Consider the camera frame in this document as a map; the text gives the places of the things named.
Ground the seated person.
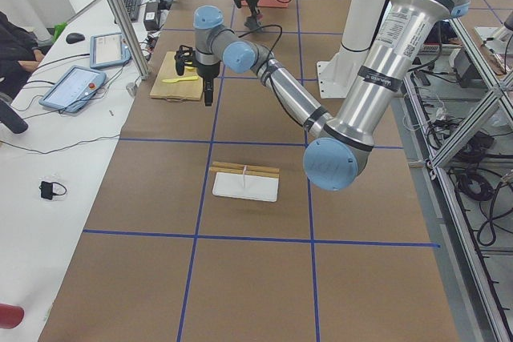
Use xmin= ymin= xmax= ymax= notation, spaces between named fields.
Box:
xmin=1 ymin=12 xmax=45 ymax=100

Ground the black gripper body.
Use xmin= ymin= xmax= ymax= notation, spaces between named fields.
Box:
xmin=245 ymin=0 xmax=260 ymax=10
xmin=197 ymin=62 xmax=220 ymax=94

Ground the yellow plastic knife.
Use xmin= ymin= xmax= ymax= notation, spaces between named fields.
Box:
xmin=161 ymin=75 xmax=200 ymax=84

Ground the bamboo cutting board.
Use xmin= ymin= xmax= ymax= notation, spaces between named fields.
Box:
xmin=150 ymin=51 xmax=204 ymax=101

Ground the red bottle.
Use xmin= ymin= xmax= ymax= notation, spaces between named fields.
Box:
xmin=0 ymin=304 xmax=25 ymax=329

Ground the teach pendant tablet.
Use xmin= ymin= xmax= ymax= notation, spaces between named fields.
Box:
xmin=90 ymin=32 xmax=131 ymax=70
xmin=39 ymin=66 xmax=107 ymax=113

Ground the grey and pink cloth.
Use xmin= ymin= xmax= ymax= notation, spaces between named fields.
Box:
xmin=244 ymin=14 xmax=263 ymax=30

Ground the near teach pendant tablet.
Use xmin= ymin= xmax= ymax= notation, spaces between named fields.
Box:
xmin=39 ymin=66 xmax=107 ymax=113

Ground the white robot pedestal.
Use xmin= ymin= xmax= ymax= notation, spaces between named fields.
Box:
xmin=317 ymin=0 xmax=388 ymax=99

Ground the far teach pendant tablet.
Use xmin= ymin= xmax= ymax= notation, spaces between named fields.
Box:
xmin=90 ymin=32 xmax=131 ymax=70

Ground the black power adapter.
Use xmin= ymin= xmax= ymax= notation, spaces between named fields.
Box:
xmin=143 ymin=2 xmax=160 ymax=31

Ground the white rectangular tray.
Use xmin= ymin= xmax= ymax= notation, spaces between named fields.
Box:
xmin=212 ymin=172 xmax=279 ymax=202

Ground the small black clip device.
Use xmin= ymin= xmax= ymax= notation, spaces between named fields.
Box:
xmin=39 ymin=181 xmax=67 ymax=200

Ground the black computer mouse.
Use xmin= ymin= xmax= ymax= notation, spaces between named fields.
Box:
xmin=66 ymin=33 xmax=85 ymax=44

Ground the aluminium frame post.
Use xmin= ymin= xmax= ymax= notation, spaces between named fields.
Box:
xmin=107 ymin=0 xmax=149 ymax=80

